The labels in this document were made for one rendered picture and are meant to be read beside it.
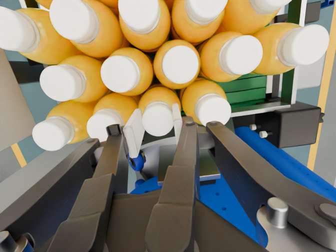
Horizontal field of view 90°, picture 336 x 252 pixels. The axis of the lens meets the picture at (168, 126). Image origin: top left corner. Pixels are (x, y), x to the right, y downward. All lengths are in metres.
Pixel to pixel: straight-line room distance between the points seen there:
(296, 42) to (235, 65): 0.06
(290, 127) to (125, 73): 0.29
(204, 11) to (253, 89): 0.26
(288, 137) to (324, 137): 1.56
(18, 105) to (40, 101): 1.27
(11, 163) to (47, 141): 1.75
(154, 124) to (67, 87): 0.11
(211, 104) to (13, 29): 0.22
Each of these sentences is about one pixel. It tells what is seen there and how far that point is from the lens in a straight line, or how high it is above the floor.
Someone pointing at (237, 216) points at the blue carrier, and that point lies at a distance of 0.29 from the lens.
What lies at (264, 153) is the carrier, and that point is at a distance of 0.99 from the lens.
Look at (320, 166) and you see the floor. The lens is 2.06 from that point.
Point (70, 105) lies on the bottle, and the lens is 0.28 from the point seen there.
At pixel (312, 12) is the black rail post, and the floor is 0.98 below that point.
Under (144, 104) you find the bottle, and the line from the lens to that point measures 0.23.
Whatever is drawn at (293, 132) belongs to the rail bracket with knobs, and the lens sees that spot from 0.37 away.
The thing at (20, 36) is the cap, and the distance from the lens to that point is 0.24.
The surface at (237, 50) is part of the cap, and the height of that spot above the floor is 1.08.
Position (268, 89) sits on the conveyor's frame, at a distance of 0.44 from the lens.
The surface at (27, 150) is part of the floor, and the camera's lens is 1.84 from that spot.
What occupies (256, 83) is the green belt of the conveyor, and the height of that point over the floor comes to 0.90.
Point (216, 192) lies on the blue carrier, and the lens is 0.32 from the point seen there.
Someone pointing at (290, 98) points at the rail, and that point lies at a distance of 0.37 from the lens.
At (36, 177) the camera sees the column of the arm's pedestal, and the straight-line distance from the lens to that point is 0.99.
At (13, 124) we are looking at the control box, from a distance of 0.33.
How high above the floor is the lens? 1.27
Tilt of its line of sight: 70 degrees down
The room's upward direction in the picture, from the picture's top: 178 degrees clockwise
